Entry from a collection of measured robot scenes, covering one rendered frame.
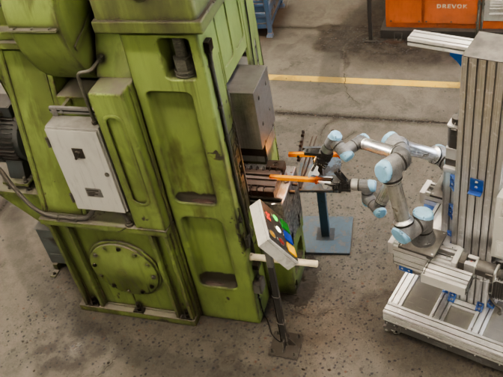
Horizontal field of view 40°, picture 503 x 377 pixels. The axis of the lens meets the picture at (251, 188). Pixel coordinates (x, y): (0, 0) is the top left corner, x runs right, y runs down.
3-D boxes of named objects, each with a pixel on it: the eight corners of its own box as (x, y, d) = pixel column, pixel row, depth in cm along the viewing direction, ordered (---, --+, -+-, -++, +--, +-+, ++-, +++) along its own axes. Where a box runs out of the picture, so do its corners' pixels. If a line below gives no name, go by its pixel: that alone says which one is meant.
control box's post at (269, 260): (289, 342, 467) (268, 230, 396) (288, 347, 464) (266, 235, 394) (284, 342, 468) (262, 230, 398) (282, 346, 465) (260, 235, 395)
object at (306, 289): (333, 256, 520) (333, 255, 519) (317, 317, 479) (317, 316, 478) (284, 250, 532) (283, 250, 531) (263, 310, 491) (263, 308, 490)
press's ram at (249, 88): (278, 111, 435) (270, 57, 409) (263, 149, 408) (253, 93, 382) (217, 109, 447) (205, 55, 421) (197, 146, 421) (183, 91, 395)
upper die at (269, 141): (275, 137, 431) (273, 124, 425) (267, 156, 417) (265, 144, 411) (212, 133, 444) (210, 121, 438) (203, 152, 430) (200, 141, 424)
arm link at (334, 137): (337, 141, 402) (328, 131, 405) (329, 152, 410) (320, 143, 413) (346, 137, 407) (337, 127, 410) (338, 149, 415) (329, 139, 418)
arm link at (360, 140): (419, 145, 375) (359, 128, 414) (404, 154, 371) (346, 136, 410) (422, 163, 380) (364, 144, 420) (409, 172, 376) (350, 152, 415)
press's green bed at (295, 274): (308, 258, 522) (302, 214, 492) (296, 296, 496) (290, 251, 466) (239, 250, 539) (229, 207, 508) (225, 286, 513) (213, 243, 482)
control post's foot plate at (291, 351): (305, 334, 470) (303, 326, 464) (297, 361, 454) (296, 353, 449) (275, 330, 476) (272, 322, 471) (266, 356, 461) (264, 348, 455)
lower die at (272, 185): (282, 179, 454) (281, 169, 449) (275, 200, 440) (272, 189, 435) (222, 175, 467) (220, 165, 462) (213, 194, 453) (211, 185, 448)
